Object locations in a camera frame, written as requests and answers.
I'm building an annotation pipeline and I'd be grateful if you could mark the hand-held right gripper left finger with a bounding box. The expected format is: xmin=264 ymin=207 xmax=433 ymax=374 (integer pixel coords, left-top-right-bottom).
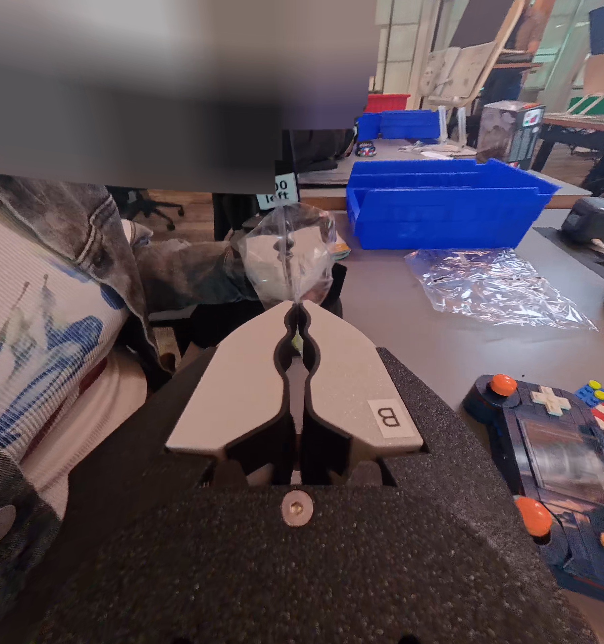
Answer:
xmin=166 ymin=300 xmax=300 ymax=460

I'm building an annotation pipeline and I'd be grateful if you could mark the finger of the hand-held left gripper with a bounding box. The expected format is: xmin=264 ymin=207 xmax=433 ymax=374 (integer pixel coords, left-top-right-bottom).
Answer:
xmin=243 ymin=234 xmax=286 ymax=299
xmin=288 ymin=225 xmax=331 ymax=298

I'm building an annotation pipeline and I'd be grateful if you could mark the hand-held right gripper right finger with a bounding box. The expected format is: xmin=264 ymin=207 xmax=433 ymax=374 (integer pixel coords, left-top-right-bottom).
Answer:
xmin=299 ymin=300 xmax=424 ymax=459

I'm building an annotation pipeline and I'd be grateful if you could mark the small clear plastic bag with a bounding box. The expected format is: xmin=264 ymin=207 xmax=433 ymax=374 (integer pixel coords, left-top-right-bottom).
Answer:
xmin=230 ymin=203 xmax=339 ymax=355

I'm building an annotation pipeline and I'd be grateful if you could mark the black office chair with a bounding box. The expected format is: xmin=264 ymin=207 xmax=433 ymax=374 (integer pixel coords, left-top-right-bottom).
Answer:
xmin=108 ymin=187 xmax=184 ymax=232

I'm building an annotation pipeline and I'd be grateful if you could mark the blue plastic bin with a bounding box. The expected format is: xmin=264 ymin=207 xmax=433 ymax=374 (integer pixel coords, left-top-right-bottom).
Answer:
xmin=356 ymin=110 xmax=441 ymax=143
xmin=346 ymin=157 xmax=560 ymax=251

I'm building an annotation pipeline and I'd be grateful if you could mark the red plastic bin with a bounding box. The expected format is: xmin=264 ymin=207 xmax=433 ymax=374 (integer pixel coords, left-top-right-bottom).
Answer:
xmin=365 ymin=93 xmax=411 ymax=114

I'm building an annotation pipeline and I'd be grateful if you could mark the crumpled clear plastic bag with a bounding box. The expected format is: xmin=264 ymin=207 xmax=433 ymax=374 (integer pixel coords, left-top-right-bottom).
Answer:
xmin=404 ymin=248 xmax=599 ymax=332

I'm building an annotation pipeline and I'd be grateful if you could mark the person's torso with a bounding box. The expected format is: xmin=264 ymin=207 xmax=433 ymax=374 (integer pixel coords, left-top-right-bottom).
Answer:
xmin=0 ymin=171 xmax=182 ymax=630

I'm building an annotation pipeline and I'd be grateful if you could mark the navy brick game console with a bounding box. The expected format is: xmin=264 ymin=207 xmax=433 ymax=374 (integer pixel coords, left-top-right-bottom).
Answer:
xmin=462 ymin=374 xmax=604 ymax=604

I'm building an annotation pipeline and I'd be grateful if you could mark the printed cardboard box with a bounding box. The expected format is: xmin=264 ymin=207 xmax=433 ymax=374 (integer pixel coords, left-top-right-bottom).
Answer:
xmin=477 ymin=101 xmax=545 ymax=171

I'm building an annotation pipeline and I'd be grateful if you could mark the blue brick plate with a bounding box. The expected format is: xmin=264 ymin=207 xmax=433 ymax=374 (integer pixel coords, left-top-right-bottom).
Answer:
xmin=574 ymin=380 xmax=604 ymax=450

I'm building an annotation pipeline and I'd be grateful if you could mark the black desktop device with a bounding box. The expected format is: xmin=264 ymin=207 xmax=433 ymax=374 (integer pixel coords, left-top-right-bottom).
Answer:
xmin=534 ymin=196 xmax=604 ymax=282

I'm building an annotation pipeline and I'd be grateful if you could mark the wooden office desk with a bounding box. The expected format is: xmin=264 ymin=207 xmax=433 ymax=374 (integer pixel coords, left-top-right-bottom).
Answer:
xmin=534 ymin=113 xmax=604 ymax=174

